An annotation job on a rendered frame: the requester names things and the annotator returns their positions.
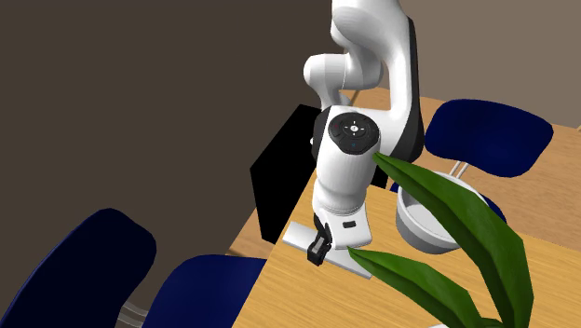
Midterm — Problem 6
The white flat rectangular slab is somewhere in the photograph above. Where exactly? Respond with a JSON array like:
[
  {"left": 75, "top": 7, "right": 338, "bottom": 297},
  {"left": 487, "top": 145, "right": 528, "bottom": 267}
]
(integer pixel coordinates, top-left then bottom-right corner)
[{"left": 281, "top": 220, "right": 373, "bottom": 280}]

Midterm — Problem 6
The wooden table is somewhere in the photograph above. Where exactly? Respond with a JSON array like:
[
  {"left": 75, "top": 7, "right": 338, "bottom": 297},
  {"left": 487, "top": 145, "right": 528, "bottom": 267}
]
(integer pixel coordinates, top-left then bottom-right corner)
[{"left": 230, "top": 170, "right": 581, "bottom": 328}]

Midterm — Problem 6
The white bowl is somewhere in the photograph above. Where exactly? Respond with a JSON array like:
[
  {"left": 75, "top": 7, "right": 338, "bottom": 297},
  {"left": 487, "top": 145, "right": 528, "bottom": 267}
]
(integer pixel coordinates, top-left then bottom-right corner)
[{"left": 395, "top": 171, "right": 492, "bottom": 255}]

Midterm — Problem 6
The green leafy plant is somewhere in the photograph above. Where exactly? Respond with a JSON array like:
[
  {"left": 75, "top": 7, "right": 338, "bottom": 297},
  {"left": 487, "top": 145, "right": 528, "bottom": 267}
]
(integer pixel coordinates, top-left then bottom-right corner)
[{"left": 346, "top": 151, "right": 536, "bottom": 328}]

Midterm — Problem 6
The blue chair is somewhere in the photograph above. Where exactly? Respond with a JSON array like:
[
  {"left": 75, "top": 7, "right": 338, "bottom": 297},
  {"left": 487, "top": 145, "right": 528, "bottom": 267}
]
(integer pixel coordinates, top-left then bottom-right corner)
[
  {"left": 0, "top": 207, "right": 269, "bottom": 328},
  {"left": 388, "top": 98, "right": 555, "bottom": 226}
]

